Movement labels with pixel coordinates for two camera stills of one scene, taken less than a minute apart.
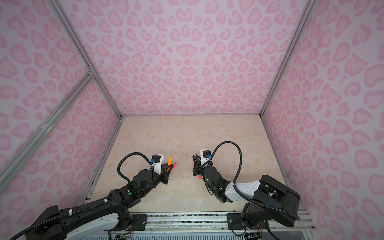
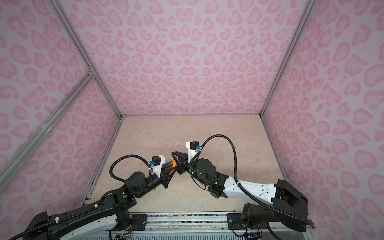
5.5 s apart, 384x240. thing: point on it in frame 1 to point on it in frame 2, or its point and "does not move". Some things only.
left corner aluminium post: [70, 30] does not move
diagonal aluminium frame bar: [13, 167] does not move
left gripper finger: [166, 167] does not move
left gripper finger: [168, 169] to [171, 176]
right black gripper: [196, 168] to [183, 163]
